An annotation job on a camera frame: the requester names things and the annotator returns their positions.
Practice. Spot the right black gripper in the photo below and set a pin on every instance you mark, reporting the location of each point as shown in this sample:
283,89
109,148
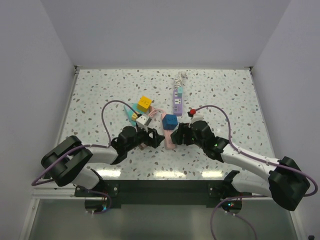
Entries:
184,129

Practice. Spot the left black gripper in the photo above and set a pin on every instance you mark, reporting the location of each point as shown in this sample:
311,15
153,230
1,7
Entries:
153,141

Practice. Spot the blue cube socket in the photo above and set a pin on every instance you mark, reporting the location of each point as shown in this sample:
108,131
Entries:
169,122

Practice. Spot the dark green cube socket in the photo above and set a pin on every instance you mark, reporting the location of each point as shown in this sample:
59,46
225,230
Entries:
174,141

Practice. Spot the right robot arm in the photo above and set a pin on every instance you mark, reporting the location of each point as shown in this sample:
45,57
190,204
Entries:
284,181

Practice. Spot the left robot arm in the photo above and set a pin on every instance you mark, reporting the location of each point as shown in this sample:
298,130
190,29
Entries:
65,164

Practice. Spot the small pink plug adapter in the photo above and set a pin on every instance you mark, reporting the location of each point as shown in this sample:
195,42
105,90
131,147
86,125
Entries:
142,146

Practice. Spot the small yellow adapter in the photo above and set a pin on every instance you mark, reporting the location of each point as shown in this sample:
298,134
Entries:
134,116

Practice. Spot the purple power strip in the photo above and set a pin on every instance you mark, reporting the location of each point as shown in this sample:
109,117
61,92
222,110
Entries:
178,101

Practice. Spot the yellow cube socket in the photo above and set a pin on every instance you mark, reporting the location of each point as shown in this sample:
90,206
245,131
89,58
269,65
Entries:
144,104

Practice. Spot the teal power strip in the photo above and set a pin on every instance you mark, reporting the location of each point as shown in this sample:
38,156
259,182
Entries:
129,112

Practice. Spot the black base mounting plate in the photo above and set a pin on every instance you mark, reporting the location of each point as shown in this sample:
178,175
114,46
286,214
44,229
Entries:
160,192

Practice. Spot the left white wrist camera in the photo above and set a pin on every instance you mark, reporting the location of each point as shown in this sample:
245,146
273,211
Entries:
143,121

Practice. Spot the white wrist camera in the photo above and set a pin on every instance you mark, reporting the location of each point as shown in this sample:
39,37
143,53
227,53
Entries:
195,116
143,121

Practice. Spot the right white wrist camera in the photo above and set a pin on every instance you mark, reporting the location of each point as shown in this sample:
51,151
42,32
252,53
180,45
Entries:
195,116

